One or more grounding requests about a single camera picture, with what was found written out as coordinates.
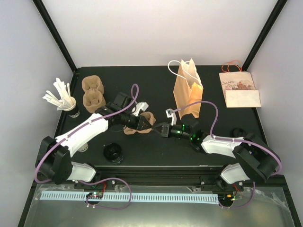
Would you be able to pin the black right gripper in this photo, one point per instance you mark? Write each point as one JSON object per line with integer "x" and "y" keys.
{"x": 166, "y": 130}

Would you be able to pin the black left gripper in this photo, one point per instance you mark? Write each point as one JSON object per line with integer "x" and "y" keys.
{"x": 138, "y": 125}

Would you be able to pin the brown pulp cup carrier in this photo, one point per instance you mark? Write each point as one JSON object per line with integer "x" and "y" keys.
{"x": 129, "y": 127}

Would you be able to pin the brown paper takeout bag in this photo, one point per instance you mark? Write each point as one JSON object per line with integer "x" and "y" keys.
{"x": 188, "y": 88}

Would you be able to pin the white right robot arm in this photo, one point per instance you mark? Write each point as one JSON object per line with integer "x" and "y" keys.
{"x": 254, "y": 159}

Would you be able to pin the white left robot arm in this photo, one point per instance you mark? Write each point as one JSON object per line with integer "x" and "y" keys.
{"x": 54, "y": 159}

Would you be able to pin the white paper coffee cup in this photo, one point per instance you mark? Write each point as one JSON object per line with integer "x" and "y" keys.
{"x": 83, "y": 148}

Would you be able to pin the stack of black cup lids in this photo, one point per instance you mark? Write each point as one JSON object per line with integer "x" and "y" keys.
{"x": 113, "y": 153}

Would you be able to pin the stack of pulp cup carriers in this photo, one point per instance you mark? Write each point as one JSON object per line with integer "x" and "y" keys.
{"x": 93, "y": 97}

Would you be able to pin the black lid on table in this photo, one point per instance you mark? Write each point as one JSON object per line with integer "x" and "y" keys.
{"x": 238, "y": 132}

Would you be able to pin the cup of white wrapped stirrers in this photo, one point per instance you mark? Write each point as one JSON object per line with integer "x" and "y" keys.
{"x": 65, "y": 102}

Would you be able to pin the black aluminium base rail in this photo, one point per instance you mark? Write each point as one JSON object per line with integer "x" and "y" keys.
{"x": 204, "y": 177}

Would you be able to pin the printed paper bag orange handles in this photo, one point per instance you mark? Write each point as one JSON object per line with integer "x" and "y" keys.
{"x": 238, "y": 87}

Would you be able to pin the light blue cable duct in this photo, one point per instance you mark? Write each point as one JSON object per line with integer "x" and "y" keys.
{"x": 132, "y": 197}

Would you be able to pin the black left frame post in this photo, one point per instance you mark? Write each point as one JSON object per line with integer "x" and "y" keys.
{"x": 55, "y": 34}

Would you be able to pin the black frame post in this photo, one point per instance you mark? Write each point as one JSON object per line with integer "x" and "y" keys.
{"x": 264, "y": 32}
{"x": 55, "y": 34}

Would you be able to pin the black right frame post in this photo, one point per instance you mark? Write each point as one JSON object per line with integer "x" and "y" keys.
{"x": 264, "y": 32}

